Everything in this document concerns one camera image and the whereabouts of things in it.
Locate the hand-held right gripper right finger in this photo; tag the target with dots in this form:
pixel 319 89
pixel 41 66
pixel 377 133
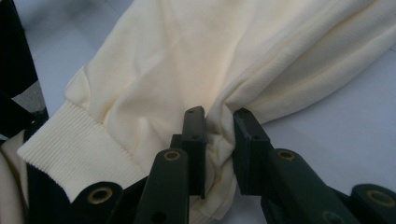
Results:
pixel 250 155

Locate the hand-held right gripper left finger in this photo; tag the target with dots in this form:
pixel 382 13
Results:
pixel 194 149

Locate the cream baby romper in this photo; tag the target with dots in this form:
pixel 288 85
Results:
pixel 186 49

